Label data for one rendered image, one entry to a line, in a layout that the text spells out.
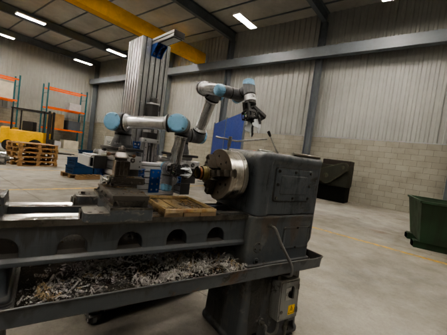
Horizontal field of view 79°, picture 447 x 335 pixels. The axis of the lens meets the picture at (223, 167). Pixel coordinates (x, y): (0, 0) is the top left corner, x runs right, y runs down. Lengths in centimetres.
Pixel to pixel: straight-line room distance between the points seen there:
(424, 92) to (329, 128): 328
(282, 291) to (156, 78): 182
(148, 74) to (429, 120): 1029
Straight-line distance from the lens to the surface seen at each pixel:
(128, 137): 202
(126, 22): 1345
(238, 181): 159
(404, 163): 1141
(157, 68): 238
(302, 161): 185
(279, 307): 199
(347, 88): 1226
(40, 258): 135
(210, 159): 170
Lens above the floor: 121
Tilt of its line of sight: 3 degrees down
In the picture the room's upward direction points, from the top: 7 degrees clockwise
